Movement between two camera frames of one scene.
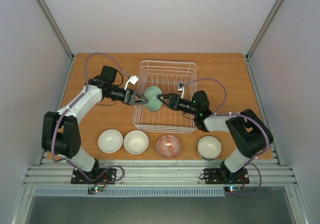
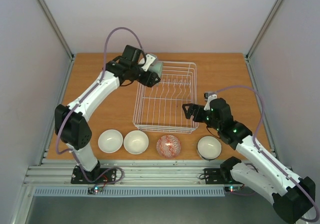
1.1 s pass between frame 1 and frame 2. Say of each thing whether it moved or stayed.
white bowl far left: stayed
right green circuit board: stayed
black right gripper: moved
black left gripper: moved
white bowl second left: stayed
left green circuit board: stayed
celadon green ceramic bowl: moved
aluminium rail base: stayed
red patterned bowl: stayed
